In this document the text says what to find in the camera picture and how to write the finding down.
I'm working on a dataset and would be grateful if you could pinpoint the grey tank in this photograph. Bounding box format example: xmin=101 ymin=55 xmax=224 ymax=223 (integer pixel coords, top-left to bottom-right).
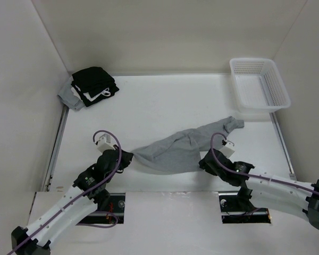
xmin=57 ymin=82 xmax=85 ymax=111
xmin=132 ymin=116 xmax=245 ymax=174

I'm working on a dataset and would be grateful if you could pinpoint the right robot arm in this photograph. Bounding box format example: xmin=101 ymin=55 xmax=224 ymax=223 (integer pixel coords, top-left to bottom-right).
xmin=199 ymin=149 xmax=319 ymax=230

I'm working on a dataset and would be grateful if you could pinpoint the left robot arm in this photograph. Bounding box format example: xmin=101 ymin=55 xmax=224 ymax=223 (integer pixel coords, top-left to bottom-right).
xmin=10 ymin=147 xmax=133 ymax=254

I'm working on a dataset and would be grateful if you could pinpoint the folded white tank top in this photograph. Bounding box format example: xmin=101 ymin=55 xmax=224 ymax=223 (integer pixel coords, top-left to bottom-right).
xmin=71 ymin=87 xmax=111 ymax=102

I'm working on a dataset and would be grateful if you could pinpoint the folded grey tank top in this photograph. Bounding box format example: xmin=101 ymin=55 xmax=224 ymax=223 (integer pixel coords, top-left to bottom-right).
xmin=57 ymin=82 xmax=85 ymax=111

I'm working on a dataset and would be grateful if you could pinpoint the folded black tank top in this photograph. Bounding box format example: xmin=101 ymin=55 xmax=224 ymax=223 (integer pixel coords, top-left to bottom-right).
xmin=71 ymin=66 xmax=119 ymax=107

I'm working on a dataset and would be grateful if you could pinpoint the white plastic basket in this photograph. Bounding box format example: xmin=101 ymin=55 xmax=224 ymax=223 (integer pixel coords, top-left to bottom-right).
xmin=229 ymin=58 xmax=291 ymax=114

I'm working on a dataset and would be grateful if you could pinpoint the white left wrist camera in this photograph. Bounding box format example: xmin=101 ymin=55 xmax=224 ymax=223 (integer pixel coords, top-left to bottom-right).
xmin=95 ymin=133 xmax=115 ymax=153

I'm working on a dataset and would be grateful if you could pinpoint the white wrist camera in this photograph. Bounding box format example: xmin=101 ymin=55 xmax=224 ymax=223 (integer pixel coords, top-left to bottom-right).
xmin=219 ymin=139 xmax=235 ymax=158
xmin=95 ymin=133 xmax=115 ymax=153

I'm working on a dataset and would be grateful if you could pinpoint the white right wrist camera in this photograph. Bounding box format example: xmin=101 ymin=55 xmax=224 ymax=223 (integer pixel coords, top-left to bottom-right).
xmin=219 ymin=139 xmax=235 ymax=158

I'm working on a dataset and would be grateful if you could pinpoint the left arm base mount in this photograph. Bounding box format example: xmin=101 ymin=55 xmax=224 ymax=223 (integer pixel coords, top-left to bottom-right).
xmin=79 ymin=193 xmax=126 ymax=225

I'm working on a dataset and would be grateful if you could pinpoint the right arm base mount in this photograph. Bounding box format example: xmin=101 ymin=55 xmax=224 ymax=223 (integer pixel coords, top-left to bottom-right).
xmin=219 ymin=188 xmax=271 ymax=224

